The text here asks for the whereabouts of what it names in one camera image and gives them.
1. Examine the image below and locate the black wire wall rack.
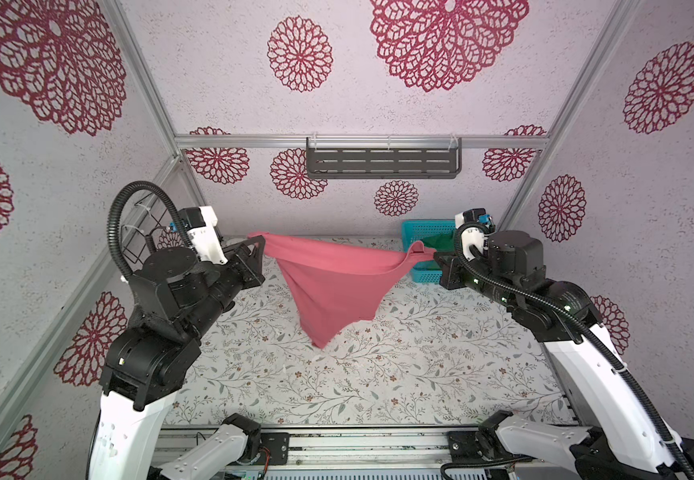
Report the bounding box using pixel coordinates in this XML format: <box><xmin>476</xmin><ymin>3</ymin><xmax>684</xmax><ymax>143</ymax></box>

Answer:
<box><xmin>120</xmin><ymin>191</ymin><xmax>180</xmax><ymax>270</ymax></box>

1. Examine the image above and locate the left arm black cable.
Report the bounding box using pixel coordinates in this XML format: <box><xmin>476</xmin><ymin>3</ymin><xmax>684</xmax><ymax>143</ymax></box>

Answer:
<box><xmin>106</xmin><ymin>180</ymin><xmax>195</xmax><ymax>282</ymax></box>

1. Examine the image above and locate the teal plastic basket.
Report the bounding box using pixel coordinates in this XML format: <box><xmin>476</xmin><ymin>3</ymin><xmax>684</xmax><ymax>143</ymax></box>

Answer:
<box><xmin>401</xmin><ymin>220</ymin><xmax>456</xmax><ymax>284</ymax></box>

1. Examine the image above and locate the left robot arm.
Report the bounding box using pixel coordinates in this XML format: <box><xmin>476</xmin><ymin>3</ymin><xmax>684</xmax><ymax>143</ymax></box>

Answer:
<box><xmin>86</xmin><ymin>206</ymin><xmax>265</xmax><ymax>479</ymax></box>

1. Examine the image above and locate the pink tank top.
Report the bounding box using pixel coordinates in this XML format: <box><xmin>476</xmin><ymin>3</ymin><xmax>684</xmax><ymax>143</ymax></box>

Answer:
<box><xmin>260</xmin><ymin>232</ymin><xmax>435</xmax><ymax>349</ymax></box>

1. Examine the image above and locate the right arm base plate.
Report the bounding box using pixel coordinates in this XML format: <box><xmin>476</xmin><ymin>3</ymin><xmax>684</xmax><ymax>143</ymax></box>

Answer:
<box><xmin>446</xmin><ymin>430</ymin><xmax>492</xmax><ymax>464</ymax></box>

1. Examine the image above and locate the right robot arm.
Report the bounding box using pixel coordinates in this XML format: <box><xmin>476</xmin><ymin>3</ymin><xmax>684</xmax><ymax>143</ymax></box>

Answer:
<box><xmin>434</xmin><ymin>209</ymin><xmax>694</xmax><ymax>479</ymax></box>

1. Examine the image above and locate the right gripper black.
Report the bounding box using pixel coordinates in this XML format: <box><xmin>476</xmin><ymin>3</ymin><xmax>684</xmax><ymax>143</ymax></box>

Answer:
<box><xmin>434</xmin><ymin>249</ymin><xmax>517</xmax><ymax>316</ymax></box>

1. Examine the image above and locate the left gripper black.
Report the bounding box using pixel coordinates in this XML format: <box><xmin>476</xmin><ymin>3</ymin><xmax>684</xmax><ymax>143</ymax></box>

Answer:
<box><xmin>184</xmin><ymin>236</ymin><xmax>267</xmax><ymax>340</ymax></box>

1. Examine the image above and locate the aluminium front rail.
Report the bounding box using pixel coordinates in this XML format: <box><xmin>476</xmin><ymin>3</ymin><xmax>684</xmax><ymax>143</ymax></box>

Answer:
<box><xmin>142</xmin><ymin>425</ymin><xmax>600</xmax><ymax>480</ymax></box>

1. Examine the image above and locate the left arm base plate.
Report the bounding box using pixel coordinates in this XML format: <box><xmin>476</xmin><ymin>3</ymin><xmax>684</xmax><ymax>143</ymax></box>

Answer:
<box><xmin>251</xmin><ymin>432</ymin><xmax>291</xmax><ymax>467</ymax></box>

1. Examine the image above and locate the green tank top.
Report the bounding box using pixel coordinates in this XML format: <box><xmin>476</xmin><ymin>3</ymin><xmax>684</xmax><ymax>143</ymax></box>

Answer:
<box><xmin>422</xmin><ymin>231</ymin><xmax>455</xmax><ymax>253</ymax></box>

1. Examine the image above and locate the grey wall shelf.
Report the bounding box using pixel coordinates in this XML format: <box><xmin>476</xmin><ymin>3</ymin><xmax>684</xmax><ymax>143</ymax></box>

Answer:
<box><xmin>305</xmin><ymin>138</ymin><xmax>462</xmax><ymax>180</ymax></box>

